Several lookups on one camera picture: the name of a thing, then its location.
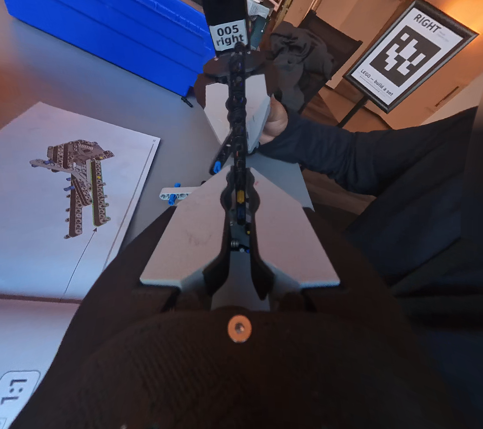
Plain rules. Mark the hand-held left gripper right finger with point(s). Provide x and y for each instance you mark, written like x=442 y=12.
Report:
x=294 y=244

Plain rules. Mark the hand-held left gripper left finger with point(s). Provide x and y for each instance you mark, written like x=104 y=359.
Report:
x=185 y=244

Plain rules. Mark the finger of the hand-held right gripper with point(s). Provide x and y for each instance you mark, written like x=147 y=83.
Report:
x=217 y=104
x=256 y=108

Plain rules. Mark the long black lego beam assembly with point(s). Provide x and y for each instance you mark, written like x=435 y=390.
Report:
x=237 y=96

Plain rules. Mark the person's right forearm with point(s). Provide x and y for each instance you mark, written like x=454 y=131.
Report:
x=358 y=157

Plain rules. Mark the small black lego pin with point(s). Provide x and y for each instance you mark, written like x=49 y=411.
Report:
x=186 y=101

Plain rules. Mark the light grey lego beam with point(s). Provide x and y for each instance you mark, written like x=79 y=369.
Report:
x=177 y=193

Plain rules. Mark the lego instruction booklet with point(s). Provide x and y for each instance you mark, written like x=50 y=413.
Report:
x=30 y=266

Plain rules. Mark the person's right hand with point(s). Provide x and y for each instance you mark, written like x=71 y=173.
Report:
x=277 y=121

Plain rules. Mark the small printed box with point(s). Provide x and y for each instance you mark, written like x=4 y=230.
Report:
x=258 y=28

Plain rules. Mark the dark jacket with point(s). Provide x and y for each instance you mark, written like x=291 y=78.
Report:
x=302 y=59

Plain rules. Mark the black chair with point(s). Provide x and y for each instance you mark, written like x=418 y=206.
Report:
x=347 y=47

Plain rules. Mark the person's dark clothing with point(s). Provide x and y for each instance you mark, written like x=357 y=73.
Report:
x=415 y=229

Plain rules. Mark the large blue plastic bin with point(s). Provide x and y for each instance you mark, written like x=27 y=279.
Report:
x=94 y=9

